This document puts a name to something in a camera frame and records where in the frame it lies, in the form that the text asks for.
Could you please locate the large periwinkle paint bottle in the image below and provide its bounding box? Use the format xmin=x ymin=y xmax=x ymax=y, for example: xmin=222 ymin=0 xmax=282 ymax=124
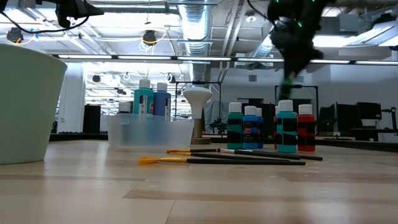
xmin=152 ymin=82 xmax=172 ymax=121

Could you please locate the clear plastic bin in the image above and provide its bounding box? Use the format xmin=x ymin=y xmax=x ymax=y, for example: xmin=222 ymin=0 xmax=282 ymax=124
xmin=106 ymin=113 xmax=195 ymax=149

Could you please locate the black computer monitor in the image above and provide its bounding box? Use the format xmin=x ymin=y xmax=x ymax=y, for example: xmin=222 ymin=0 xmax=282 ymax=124
xmin=356 ymin=101 xmax=383 ymax=121
xmin=335 ymin=103 xmax=358 ymax=132

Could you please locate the small green paint bottle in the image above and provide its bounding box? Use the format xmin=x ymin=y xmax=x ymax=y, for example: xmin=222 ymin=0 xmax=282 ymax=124
xmin=277 ymin=78 xmax=295 ymax=101

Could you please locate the black ceiling cord reel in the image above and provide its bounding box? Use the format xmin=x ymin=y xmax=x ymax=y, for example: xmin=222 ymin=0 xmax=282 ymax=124
xmin=6 ymin=27 xmax=24 ymax=44
xmin=142 ymin=29 xmax=158 ymax=45

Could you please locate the black column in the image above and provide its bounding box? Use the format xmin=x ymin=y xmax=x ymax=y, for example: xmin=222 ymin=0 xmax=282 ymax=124
xmin=82 ymin=104 xmax=101 ymax=134

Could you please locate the orange fan-tip paintbrush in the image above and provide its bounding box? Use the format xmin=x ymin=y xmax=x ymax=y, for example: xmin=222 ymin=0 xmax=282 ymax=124
xmin=137 ymin=156 xmax=307 ymax=166

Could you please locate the silver ceiling duct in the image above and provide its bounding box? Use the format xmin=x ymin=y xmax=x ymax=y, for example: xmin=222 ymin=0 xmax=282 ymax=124
xmin=177 ymin=0 xmax=213 ymax=82

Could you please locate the small dark teal paint bottle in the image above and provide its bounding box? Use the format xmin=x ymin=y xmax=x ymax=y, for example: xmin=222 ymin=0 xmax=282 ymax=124
xmin=226 ymin=101 xmax=244 ymax=150

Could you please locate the long ceiling light strip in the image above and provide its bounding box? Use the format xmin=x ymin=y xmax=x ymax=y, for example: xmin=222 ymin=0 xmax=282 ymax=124
xmin=57 ymin=54 xmax=398 ymax=65

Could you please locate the large teal paint bottle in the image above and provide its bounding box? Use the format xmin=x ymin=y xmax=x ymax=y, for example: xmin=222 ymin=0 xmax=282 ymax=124
xmin=132 ymin=78 xmax=155 ymax=121

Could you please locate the silver ferrule paintbrush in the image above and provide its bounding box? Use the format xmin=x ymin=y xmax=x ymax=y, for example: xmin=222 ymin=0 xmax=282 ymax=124
xmin=217 ymin=148 xmax=324 ymax=162

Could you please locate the pale green cup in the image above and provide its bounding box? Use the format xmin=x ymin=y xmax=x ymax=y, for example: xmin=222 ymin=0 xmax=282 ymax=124
xmin=0 ymin=43 xmax=68 ymax=166

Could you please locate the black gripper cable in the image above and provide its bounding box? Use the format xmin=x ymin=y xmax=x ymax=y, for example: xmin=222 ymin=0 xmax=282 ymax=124
xmin=0 ymin=9 xmax=91 ymax=35

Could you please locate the grey tarp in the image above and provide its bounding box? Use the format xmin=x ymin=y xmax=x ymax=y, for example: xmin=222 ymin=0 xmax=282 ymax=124
xmin=203 ymin=101 xmax=229 ymax=134

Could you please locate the black handled paintbrush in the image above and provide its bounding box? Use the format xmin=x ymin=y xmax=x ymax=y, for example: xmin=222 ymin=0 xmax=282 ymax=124
xmin=173 ymin=151 xmax=290 ymax=162

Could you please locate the small light teal paint bottle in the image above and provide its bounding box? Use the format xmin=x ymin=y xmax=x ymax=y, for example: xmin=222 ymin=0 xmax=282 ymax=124
xmin=275 ymin=100 xmax=297 ymax=154

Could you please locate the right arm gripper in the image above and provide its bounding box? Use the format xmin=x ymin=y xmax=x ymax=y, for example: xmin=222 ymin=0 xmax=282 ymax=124
xmin=269 ymin=27 xmax=324 ymax=83

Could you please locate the white mushroom table lamp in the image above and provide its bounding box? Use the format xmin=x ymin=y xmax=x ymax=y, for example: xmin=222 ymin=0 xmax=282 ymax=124
xmin=182 ymin=86 xmax=213 ymax=146

